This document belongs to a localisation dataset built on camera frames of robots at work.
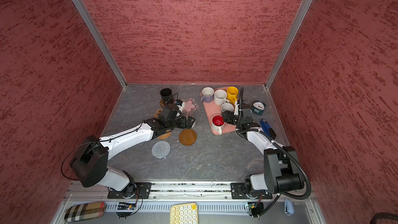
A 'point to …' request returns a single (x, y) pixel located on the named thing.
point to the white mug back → (220, 96)
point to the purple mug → (207, 94)
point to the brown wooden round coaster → (187, 137)
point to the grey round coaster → (160, 149)
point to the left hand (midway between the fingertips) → (188, 121)
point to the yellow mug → (232, 93)
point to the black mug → (166, 94)
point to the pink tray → (211, 109)
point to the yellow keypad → (185, 213)
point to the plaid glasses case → (85, 211)
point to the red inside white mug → (217, 123)
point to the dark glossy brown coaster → (167, 106)
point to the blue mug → (228, 106)
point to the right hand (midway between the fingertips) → (226, 117)
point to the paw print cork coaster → (159, 111)
